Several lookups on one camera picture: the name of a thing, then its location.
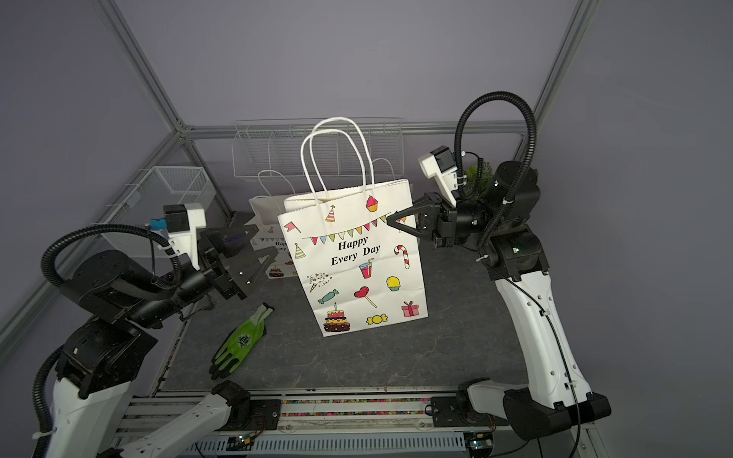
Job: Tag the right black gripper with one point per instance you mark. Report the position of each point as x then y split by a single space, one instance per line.
442 227

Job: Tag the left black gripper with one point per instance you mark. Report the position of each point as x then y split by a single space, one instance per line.
239 279

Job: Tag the white party paper bag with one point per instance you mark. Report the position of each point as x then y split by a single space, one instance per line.
357 272

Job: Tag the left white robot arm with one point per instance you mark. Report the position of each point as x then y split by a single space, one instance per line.
79 389

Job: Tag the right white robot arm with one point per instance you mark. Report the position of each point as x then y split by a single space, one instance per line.
556 396

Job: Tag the left rear white paper bag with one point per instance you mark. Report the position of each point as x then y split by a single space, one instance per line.
267 208

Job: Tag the artificial plant in black vase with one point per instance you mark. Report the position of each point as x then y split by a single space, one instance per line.
479 181

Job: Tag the green work glove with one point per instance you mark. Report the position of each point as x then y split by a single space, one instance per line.
239 343

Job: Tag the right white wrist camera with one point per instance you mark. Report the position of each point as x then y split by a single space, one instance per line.
440 166

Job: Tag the white wire wall shelf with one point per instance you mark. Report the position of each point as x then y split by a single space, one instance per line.
373 144

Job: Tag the white wire basket on left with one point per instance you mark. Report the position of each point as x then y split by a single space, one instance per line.
160 186

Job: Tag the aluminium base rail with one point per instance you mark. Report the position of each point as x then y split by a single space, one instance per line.
378 422

